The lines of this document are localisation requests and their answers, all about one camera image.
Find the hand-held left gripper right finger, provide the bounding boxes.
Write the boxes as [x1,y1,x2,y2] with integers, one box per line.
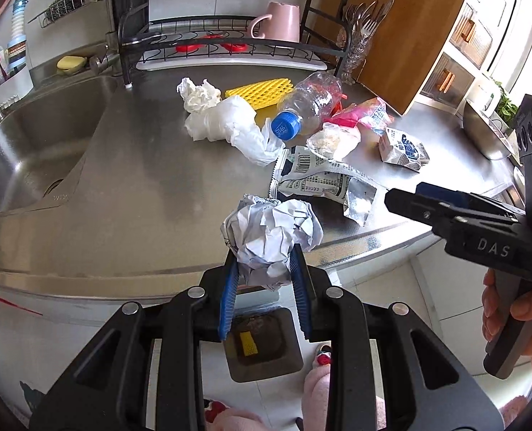
[290,242,504,431]

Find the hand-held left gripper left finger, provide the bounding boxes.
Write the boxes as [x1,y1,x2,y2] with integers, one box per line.
[30,249,240,431]

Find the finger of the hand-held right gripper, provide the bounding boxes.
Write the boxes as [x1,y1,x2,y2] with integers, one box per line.
[385,187,469,237]
[416,181,526,219]

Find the white paper ball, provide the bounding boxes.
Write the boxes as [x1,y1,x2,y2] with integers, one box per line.
[220,194,325,292]

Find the dark trash bin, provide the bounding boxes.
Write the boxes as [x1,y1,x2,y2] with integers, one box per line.
[227,307,305,383]

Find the pink snack wrapper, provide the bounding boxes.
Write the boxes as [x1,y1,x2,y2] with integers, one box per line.
[322,97,394,136]

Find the yellow foam net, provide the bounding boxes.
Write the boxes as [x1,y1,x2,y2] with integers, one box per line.
[225,78,293,126]

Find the white tissue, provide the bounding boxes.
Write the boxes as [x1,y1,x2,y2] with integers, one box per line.
[177,77,224,113]

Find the small white milk carton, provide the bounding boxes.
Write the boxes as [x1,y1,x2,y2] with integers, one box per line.
[378,126,432,172]

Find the metal bowl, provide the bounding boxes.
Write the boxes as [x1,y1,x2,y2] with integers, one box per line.
[462,98,519,161]

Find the red patterned slipper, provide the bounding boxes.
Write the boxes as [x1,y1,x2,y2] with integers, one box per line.
[314,344,335,367]
[202,396,229,423]

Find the torn silver foil packet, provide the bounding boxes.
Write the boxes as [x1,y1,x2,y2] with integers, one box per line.
[269,145,379,227]

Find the crumpled clear plastic wrap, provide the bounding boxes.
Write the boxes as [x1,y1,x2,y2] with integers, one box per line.
[306,124,362,161]

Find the white kettle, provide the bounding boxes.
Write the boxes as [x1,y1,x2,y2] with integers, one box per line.
[465,78,503,116]

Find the pink fleece pants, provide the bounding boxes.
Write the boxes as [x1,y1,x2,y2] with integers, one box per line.
[205,363,332,431]

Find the clear plastic bottle blue cap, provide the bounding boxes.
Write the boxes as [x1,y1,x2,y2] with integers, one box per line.
[270,71,344,141]

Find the clear glass cutlery holder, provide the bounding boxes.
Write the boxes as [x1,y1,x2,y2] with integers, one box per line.
[337,22,375,86]

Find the white storage cabinet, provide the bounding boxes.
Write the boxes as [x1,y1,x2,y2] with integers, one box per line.
[420,0,532,109]

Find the wooden cutting board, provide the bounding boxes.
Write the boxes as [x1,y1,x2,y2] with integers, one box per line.
[313,0,478,116]

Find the white crumpled plastic bag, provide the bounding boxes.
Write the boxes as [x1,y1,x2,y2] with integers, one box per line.
[184,96,287,168]

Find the bunch of metal cutlery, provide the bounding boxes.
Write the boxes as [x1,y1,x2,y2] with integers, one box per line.
[341,0,398,33]

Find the red tape strip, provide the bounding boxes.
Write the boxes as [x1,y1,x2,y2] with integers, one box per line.
[0,295,43,317]

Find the pink cup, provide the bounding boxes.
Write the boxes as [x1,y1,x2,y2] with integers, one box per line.
[249,1,301,42]

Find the white drip tray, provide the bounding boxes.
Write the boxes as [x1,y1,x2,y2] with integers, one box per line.
[135,55,330,73]

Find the stainless steel sink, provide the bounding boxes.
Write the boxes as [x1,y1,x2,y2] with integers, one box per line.
[0,74,119,221]

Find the yellow sponge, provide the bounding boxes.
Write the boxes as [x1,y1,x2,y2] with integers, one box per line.
[56,56,89,75]

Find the black dish rack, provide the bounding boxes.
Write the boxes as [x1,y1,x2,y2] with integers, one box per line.
[106,0,359,78]

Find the white sink caddy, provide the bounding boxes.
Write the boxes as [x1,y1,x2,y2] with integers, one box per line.
[0,66,34,109]

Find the white dish soap bottle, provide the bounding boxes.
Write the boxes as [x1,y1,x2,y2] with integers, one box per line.
[0,42,11,85]

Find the dark scouring pad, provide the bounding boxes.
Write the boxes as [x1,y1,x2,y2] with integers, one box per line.
[46,0,86,22]

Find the metal faucet with hose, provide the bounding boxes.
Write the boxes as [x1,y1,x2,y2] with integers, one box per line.
[6,0,53,71]

